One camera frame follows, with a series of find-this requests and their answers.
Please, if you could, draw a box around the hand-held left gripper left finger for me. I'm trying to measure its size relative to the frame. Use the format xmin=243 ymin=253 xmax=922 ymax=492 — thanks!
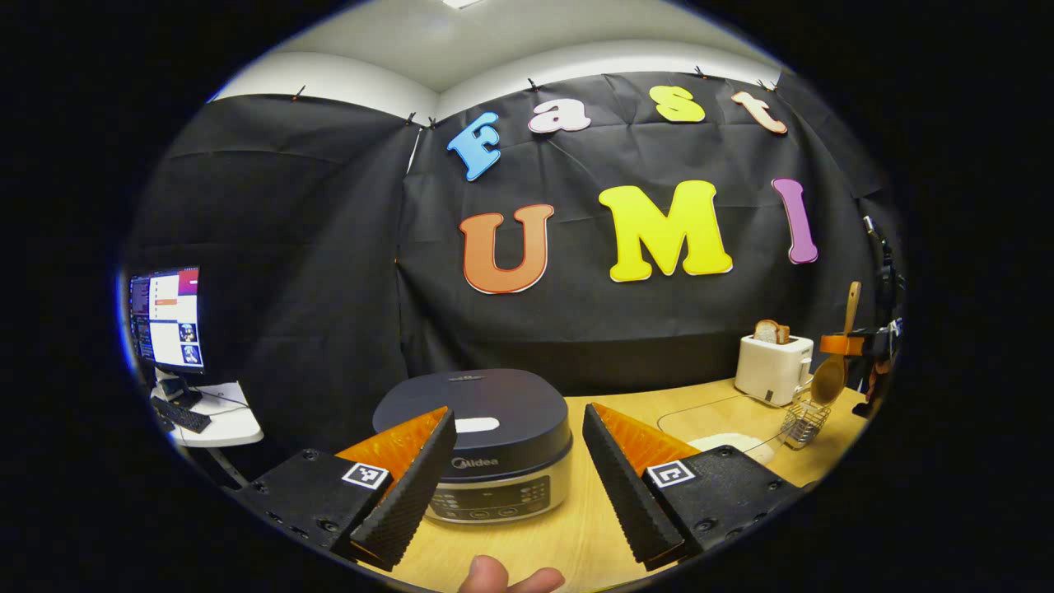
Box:
xmin=235 ymin=406 xmax=458 ymax=572

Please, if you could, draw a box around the wooden spoon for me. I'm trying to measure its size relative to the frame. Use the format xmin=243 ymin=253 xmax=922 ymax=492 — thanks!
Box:
xmin=811 ymin=282 xmax=862 ymax=406

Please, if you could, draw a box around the black keyboard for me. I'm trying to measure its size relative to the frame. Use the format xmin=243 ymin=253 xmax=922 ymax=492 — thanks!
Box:
xmin=151 ymin=397 xmax=212 ymax=434

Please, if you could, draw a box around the computer monitor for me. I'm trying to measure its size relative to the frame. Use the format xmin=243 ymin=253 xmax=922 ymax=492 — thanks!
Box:
xmin=128 ymin=265 xmax=204 ymax=376

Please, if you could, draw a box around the white toaster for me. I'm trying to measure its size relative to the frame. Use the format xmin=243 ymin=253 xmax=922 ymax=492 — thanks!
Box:
xmin=735 ymin=334 xmax=814 ymax=407

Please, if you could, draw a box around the silver black rice cooker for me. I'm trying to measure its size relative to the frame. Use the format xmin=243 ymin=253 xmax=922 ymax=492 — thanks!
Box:
xmin=372 ymin=368 xmax=573 ymax=525

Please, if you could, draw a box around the white side desk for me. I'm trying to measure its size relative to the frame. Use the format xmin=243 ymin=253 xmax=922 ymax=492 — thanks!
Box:
xmin=152 ymin=381 xmax=264 ymax=448

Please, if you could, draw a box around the clear glass container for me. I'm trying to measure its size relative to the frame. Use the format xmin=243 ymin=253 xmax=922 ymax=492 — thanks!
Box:
xmin=656 ymin=394 xmax=812 ymax=467

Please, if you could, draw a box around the clear wire chopstick holder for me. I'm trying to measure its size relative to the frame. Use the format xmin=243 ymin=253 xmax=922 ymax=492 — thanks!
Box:
xmin=780 ymin=399 xmax=831 ymax=450

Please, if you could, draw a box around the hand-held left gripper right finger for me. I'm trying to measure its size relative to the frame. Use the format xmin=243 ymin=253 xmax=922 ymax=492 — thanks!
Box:
xmin=582 ymin=402 xmax=804 ymax=571

